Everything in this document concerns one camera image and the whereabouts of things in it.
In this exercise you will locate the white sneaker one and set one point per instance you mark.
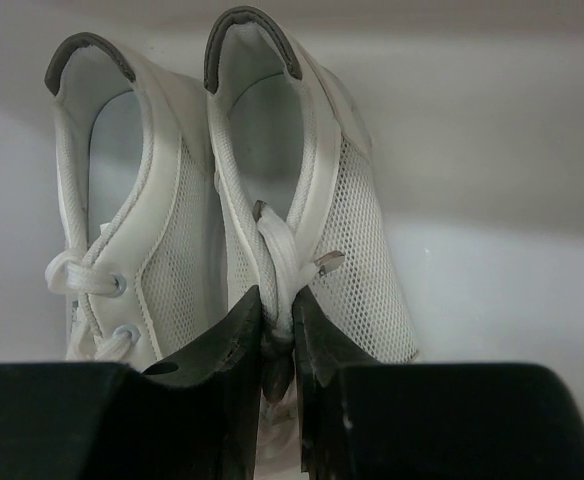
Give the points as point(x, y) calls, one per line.
point(137, 202)
point(294, 176)

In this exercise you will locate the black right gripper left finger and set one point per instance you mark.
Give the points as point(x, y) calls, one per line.
point(192, 415)

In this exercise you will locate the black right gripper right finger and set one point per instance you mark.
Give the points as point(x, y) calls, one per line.
point(362, 419)

